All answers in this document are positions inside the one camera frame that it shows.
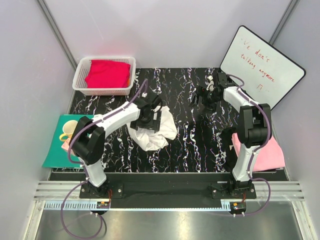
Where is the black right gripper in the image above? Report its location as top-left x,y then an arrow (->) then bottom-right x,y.
188,85 -> 222,115

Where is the white t shirt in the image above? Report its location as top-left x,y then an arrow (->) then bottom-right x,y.
126,106 -> 178,152

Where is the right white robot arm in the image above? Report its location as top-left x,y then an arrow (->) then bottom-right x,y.
190,71 -> 272,199

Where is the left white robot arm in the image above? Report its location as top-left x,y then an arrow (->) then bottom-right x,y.
68,93 -> 163,198

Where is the magenta folded t shirt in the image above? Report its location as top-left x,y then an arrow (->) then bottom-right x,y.
85,59 -> 131,89

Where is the white plastic laundry basket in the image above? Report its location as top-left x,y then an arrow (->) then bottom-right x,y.
72,55 -> 136,96

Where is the yellow mug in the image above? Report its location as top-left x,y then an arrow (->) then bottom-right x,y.
59,120 -> 78,142

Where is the pink paper cup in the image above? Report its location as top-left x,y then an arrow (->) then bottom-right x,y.
61,138 -> 70,152

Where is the pink folded t shirt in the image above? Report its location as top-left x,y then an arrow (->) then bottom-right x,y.
231,132 -> 286,173

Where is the teal book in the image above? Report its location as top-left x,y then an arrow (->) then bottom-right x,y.
42,114 -> 84,169

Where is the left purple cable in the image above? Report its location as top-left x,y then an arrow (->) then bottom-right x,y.
59,79 -> 149,238

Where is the purple cable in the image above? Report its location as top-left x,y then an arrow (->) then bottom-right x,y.
59,79 -> 149,238
226,74 -> 273,216

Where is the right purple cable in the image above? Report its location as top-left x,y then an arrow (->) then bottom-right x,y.
226,74 -> 273,216

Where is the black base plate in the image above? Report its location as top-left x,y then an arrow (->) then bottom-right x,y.
79,172 -> 257,200

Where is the white whiteboard black frame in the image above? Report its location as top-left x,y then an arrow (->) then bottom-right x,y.
220,25 -> 306,109

